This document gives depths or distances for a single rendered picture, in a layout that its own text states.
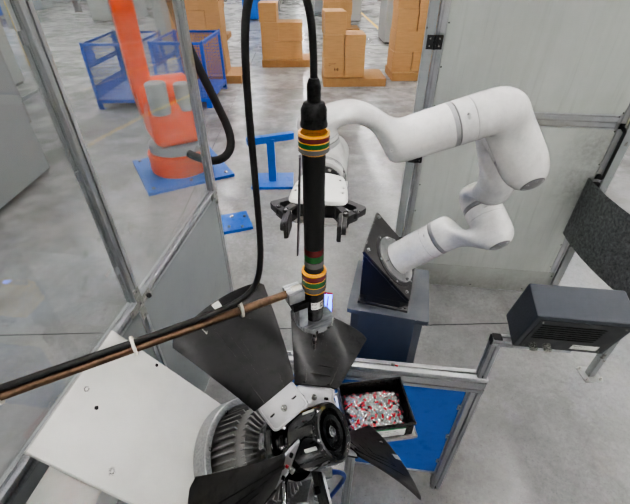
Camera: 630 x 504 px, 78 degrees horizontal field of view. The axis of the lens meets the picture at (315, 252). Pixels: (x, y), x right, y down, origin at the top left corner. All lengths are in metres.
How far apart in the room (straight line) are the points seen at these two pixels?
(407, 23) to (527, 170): 7.83
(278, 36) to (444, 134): 9.07
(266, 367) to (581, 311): 0.86
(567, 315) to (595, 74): 1.63
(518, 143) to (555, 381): 2.05
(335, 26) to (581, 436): 7.13
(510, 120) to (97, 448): 0.99
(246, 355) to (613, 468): 2.13
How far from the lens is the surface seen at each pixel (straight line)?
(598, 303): 1.32
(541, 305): 1.24
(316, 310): 0.71
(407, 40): 8.76
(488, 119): 0.85
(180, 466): 0.97
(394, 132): 0.80
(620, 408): 2.88
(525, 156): 0.96
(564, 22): 2.49
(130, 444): 0.91
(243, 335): 0.84
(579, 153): 2.77
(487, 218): 1.32
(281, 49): 9.85
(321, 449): 0.84
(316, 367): 1.00
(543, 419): 2.61
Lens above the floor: 2.00
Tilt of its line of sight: 37 degrees down
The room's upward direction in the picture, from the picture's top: straight up
